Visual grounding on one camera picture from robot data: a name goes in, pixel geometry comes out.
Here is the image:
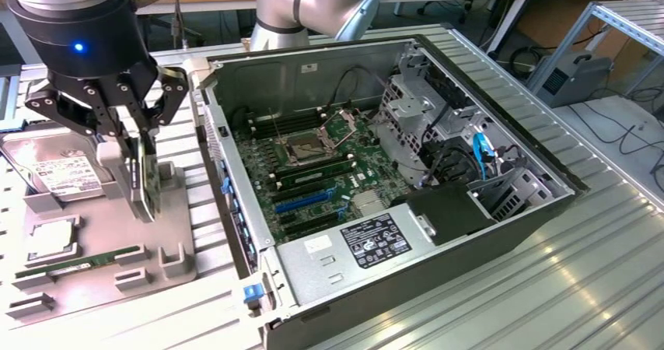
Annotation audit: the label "silver power supply unit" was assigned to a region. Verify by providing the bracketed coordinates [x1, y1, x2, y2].
[273, 204, 440, 309]

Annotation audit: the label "thin metal locking lever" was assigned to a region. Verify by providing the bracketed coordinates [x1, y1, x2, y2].
[268, 107, 287, 147]

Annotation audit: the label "RAM slot black latches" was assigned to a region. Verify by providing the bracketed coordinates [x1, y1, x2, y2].
[265, 150, 351, 174]
[251, 110, 324, 129]
[253, 117, 328, 137]

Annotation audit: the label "CPU socket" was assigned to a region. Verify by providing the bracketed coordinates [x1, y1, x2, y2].
[279, 130, 333, 169]

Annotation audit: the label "black plastic shroud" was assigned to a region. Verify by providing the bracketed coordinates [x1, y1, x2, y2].
[403, 181, 499, 247]

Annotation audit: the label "graphics card with metal bracket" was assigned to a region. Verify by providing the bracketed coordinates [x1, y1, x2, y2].
[116, 104, 163, 223]

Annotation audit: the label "green motherboard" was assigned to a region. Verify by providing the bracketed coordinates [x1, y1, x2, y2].
[227, 104, 419, 243]

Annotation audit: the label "open black PC case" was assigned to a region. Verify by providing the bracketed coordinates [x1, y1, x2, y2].
[181, 33, 592, 350]

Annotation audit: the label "green RAM stick white label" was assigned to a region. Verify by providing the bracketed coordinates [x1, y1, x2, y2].
[13, 245, 143, 280]

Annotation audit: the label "grey parts rack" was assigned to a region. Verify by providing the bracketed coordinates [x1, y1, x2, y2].
[0, 141, 201, 330]

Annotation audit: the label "coiled black cable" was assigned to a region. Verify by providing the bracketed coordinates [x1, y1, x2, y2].
[509, 45, 541, 74]

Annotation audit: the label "grey machine with handle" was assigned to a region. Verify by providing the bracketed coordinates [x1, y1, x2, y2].
[527, 52, 615, 109]

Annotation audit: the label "silver CPU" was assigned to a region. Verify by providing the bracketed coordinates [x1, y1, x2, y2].
[27, 222, 77, 258]

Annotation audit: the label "blue expansion slot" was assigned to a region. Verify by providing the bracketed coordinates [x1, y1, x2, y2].
[273, 188, 339, 215]

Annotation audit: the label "silver hard disk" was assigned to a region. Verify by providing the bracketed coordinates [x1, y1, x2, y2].
[0, 130, 115, 204]

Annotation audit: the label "thin grey hanging cable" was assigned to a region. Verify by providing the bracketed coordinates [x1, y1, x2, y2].
[171, 0, 184, 50]

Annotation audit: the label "blue SATA wire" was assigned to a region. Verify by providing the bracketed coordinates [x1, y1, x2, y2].
[472, 131, 493, 180]

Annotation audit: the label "silver chipset heatsink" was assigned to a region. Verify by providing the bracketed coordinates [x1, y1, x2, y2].
[352, 191, 385, 215]

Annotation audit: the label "slotted metal disk bay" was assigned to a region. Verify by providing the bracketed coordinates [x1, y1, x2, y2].
[465, 166, 564, 222]

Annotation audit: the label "RAM slot white latches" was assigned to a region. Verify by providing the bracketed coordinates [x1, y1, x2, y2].
[251, 114, 325, 133]
[249, 107, 323, 125]
[269, 154, 355, 180]

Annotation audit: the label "aluminium profile frame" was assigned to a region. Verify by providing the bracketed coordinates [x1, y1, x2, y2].
[527, 0, 664, 98]

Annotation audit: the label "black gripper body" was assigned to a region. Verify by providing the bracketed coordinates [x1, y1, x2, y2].
[5, 0, 160, 135]

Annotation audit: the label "perforated metal drive cage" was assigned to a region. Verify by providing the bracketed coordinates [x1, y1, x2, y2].
[372, 72, 453, 191]

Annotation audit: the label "black arched wire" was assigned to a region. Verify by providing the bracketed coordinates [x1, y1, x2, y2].
[329, 65, 391, 108]

